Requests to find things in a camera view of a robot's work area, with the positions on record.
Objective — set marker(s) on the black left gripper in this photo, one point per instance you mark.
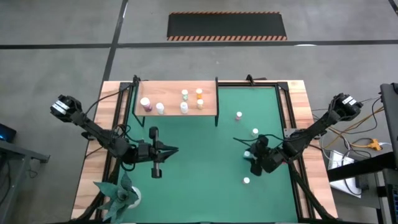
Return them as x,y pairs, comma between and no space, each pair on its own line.
155,152

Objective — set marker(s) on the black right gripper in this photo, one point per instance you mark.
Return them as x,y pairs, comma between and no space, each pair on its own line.
269,158

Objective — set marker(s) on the blue pill bottle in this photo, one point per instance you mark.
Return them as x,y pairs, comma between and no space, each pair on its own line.
247,154

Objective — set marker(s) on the light orange pill bottle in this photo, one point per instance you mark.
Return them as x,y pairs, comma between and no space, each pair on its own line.
255,132

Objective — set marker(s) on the pink pill bottle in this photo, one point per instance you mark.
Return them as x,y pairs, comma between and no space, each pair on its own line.
238,115
246,180

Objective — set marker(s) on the white pill bottle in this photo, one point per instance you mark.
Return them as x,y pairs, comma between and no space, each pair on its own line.
160,107
184,106

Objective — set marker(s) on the large red-labelled pill bottle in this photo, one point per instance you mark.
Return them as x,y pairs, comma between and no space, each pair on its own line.
145,102

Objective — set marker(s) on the yellow pill bottle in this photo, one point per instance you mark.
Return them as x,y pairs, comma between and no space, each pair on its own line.
200,102

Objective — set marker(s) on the green pill bottle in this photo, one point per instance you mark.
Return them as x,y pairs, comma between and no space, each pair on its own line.
185,93

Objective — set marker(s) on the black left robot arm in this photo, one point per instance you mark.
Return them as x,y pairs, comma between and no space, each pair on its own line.
93,127

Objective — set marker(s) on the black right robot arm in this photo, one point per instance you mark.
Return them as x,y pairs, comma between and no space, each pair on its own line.
314,129

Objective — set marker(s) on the wooden shelf board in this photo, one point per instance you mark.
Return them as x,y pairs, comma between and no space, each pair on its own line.
168,90

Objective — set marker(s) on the green table mat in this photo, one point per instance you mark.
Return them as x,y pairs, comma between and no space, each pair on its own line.
202,174

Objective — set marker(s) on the teal plant in white pot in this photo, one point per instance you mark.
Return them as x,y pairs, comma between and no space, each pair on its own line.
119,196

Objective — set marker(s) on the black side table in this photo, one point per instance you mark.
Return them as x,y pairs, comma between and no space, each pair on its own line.
367,166

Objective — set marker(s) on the yellow power splitter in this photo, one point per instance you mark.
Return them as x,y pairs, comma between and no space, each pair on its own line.
375,144

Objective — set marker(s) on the black floor mat orange stripes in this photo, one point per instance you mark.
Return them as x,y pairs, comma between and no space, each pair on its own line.
227,26

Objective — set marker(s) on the black computer monitor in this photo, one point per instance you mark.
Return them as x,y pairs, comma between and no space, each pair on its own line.
390,118

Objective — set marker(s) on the grey desk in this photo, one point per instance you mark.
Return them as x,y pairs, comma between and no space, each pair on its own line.
21,152

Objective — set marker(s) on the black device blue light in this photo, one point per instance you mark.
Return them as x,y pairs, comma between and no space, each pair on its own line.
7,133

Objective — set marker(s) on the grey metal bracket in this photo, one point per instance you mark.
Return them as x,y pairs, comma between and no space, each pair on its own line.
288,132

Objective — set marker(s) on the black aluminium rig frame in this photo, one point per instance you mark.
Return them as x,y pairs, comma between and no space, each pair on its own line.
267,84

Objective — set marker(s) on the black frame clamp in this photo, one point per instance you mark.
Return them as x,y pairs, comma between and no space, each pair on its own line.
250,78
136,80

